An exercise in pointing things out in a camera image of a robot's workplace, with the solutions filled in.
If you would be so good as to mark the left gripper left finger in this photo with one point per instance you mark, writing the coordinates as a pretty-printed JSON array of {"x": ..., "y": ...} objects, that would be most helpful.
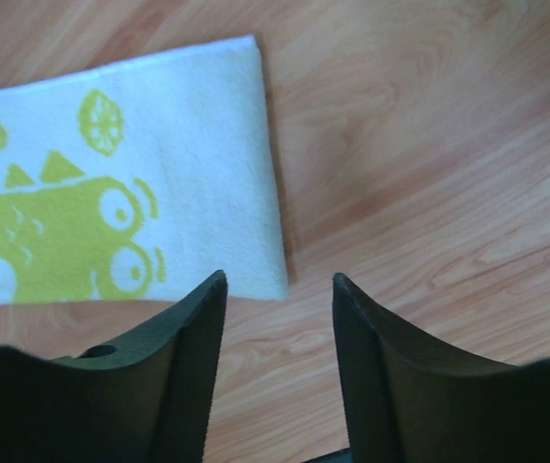
[{"x": 144, "y": 396}]

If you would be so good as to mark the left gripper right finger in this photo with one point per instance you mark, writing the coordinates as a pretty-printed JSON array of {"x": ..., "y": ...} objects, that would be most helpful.
[{"x": 410, "y": 397}]

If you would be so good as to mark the yellow green patterned towel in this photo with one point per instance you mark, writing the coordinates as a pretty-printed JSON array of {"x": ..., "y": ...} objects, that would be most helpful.
[{"x": 136, "y": 180}]

